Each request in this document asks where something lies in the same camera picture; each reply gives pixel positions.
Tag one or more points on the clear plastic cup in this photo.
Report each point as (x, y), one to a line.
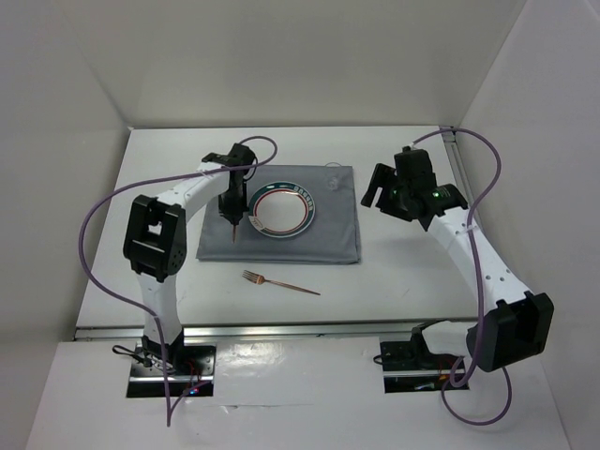
(337, 176)

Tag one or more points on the copper fork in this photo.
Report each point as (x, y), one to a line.
(260, 280)

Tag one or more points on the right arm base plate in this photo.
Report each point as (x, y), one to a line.
(406, 371)

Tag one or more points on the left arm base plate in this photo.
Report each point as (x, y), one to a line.
(194, 374)

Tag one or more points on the white plate green red rim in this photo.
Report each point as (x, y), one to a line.
(281, 209)

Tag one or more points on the aluminium rail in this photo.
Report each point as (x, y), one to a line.
(473, 211)
(263, 330)

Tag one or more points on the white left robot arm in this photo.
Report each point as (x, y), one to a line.
(156, 240)

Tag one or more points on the aluminium front rail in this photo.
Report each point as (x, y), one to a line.
(263, 330)

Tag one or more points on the aluminium right side rail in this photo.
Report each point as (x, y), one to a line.
(473, 211)

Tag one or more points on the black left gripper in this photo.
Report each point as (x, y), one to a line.
(233, 213)

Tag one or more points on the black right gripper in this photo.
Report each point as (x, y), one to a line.
(383, 176)

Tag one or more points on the grey cloth placemat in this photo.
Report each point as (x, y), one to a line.
(332, 238)

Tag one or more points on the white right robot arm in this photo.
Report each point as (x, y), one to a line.
(512, 321)

